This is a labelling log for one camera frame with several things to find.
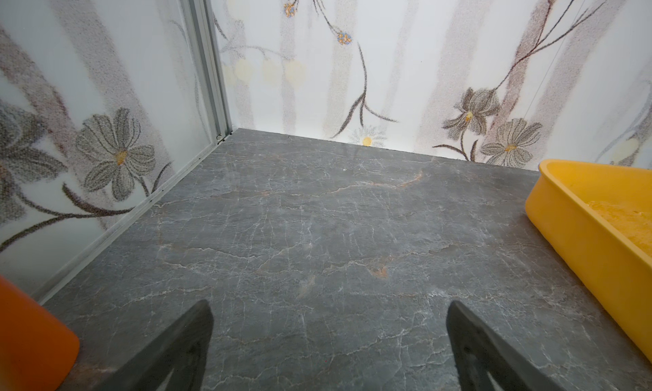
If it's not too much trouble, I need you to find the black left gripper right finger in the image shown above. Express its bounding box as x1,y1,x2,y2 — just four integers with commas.
446,300,561,390

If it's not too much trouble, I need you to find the yellow plastic storage box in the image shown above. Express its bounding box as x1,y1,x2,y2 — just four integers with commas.
526,159,651,357

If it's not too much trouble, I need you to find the wide yellow fuzzy insole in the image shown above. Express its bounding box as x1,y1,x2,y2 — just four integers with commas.
587,201,651,256

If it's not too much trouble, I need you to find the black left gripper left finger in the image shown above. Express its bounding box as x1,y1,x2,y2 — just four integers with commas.
95,299,214,390

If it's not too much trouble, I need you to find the orange cylinder bottle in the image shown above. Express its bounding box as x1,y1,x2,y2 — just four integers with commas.
1,278,80,390

